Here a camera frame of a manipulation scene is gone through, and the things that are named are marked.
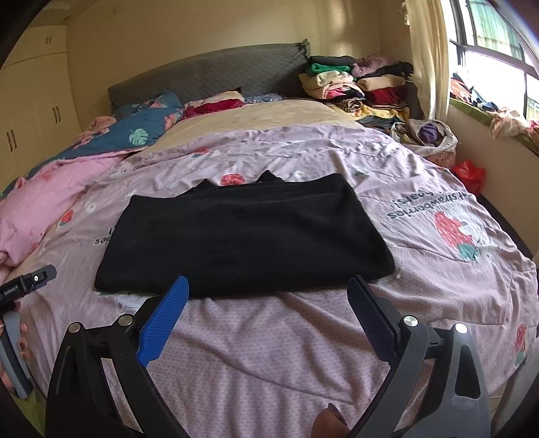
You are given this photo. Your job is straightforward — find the lilac strawberry print quilt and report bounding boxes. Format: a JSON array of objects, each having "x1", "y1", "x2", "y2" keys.
[{"x1": 19, "y1": 126, "x2": 539, "y2": 438}]

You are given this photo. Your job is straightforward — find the cream wardrobe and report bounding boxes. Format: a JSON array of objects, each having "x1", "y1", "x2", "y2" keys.
[{"x1": 0, "y1": 25, "x2": 83, "y2": 186}]

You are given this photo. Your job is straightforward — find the beige bed sheet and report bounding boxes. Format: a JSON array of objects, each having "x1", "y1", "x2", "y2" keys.
[{"x1": 143, "y1": 99, "x2": 358, "y2": 148}]

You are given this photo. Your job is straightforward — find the person's left hand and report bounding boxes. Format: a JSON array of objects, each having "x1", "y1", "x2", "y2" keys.
[{"x1": 0, "y1": 312, "x2": 35, "y2": 390}]

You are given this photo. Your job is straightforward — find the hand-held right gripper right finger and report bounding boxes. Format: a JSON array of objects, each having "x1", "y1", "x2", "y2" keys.
[{"x1": 346, "y1": 275, "x2": 493, "y2": 438}]

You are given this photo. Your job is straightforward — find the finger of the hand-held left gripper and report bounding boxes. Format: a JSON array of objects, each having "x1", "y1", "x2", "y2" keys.
[{"x1": 21, "y1": 264, "x2": 57, "y2": 291}]

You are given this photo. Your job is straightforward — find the pile of folded clothes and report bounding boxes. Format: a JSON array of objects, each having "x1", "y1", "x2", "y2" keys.
[{"x1": 298, "y1": 55, "x2": 415, "y2": 131}]

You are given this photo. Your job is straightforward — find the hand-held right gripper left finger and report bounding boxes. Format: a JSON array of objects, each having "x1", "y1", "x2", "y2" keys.
[{"x1": 44, "y1": 275, "x2": 190, "y2": 438}]

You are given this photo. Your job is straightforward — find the pink floral quilt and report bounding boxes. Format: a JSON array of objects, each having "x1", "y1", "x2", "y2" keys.
[{"x1": 0, "y1": 152, "x2": 127, "y2": 274}]

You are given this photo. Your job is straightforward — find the black sweater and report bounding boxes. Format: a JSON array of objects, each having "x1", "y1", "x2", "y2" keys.
[{"x1": 95, "y1": 170, "x2": 395, "y2": 300}]

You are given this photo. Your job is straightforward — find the grey quilted headboard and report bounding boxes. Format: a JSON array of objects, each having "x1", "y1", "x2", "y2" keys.
[{"x1": 107, "y1": 40, "x2": 312, "y2": 114}]

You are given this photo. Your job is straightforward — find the red cloth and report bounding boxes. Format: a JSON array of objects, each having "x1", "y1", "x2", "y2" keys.
[{"x1": 183, "y1": 90, "x2": 247, "y2": 119}]

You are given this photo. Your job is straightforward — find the clothes heap on windowsill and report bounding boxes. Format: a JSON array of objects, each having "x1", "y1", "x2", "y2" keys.
[{"x1": 450, "y1": 73, "x2": 539, "y2": 146}]

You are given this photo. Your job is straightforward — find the blue leaf print quilt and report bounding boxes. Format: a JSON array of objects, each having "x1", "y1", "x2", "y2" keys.
[{"x1": 0, "y1": 90, "x2": 186, "y2": 198}]

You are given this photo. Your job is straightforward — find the red plastic bag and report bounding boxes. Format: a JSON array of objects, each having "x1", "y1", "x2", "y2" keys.
[{"x1": 452, "y1": 159, "x2": 486, "y2": 196}]

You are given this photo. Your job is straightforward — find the window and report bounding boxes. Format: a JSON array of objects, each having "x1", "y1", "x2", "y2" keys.
[{"x1": 448, "y1": 0, "x2": 539, "y2": 123}]

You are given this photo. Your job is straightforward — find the floral bag with purple cloth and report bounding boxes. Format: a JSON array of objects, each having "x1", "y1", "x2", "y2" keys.
[{"x1": 389, "y1": 118, "x2": 459, "y2": 169}]

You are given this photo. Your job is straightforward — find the person's right hand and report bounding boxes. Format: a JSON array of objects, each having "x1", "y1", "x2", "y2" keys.
[{"x1": 311, "y1": 402, "x2": 350, "y2": 438}]

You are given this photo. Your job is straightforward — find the cream curtain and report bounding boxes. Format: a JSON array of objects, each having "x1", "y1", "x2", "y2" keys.
[{"x1": 404, "y1": 0, "x2": 451, "y2": 123}]

